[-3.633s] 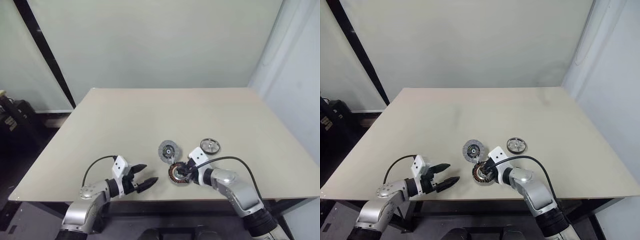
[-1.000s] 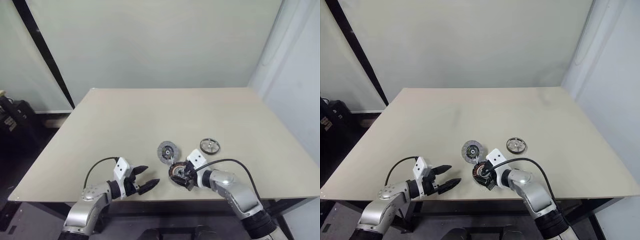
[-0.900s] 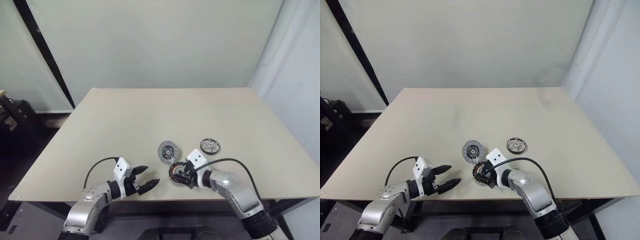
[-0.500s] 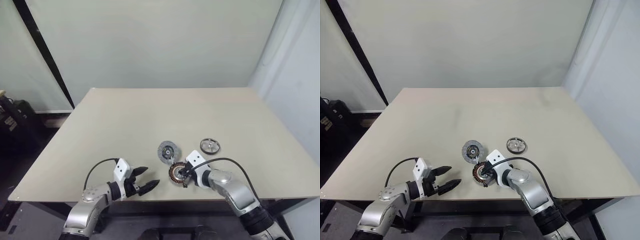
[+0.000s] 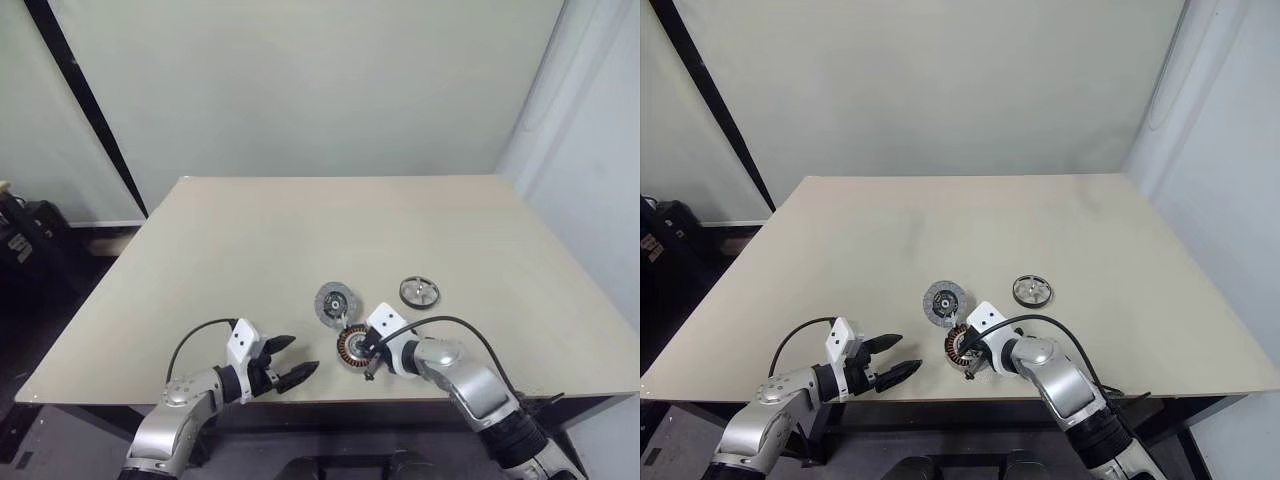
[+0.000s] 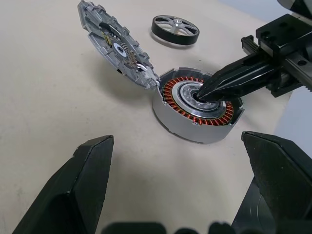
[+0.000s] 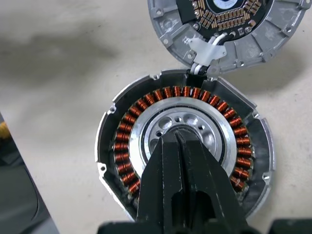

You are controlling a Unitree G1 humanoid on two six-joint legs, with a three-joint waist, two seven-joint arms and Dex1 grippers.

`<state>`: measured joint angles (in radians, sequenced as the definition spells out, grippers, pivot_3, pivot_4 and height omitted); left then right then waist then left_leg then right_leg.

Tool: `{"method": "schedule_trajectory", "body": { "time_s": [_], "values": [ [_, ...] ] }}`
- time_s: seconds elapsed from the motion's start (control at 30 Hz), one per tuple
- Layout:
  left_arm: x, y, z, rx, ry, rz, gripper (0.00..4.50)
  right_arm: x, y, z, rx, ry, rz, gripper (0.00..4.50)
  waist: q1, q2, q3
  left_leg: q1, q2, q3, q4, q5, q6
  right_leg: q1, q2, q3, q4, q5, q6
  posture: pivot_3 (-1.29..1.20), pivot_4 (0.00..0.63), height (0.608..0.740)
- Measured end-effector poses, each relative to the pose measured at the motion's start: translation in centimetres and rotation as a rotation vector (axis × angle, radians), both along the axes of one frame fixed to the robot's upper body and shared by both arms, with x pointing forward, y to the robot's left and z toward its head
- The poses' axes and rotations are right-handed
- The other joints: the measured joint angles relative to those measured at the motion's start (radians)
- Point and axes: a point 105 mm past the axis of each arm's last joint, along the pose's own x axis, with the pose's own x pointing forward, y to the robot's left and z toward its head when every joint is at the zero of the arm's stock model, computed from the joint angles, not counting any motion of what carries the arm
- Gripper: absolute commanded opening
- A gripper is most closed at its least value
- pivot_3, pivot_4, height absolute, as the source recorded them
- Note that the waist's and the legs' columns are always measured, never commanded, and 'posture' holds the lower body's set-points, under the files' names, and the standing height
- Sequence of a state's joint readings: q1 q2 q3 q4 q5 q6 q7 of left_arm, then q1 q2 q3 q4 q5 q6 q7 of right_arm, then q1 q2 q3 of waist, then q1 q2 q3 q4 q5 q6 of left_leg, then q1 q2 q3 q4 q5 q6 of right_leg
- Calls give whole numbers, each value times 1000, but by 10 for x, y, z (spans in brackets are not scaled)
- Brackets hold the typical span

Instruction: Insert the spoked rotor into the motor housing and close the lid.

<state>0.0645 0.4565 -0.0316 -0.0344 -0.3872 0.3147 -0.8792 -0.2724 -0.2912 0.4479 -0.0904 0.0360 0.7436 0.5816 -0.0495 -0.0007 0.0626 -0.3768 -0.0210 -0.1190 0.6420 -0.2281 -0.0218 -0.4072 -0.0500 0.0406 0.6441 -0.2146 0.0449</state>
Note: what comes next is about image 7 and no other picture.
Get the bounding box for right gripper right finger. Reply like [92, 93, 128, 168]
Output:
[178, 130, 248, 224]

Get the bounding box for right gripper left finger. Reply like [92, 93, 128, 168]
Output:
[136, 130, 188, 222]

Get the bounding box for round silver motor lid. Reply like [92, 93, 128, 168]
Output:
[147, 0, 307, 74]

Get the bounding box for motor housing with copper coils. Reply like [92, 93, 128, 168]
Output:
[94, 69, 276, 222]

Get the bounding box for black rounded floor object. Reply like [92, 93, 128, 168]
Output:
[0, 156, 53, 234]

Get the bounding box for yellow object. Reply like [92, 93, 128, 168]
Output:
[0, 121, 9, 139]

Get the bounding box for white motor wires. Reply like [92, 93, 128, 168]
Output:
[184, 33, 229, 75]

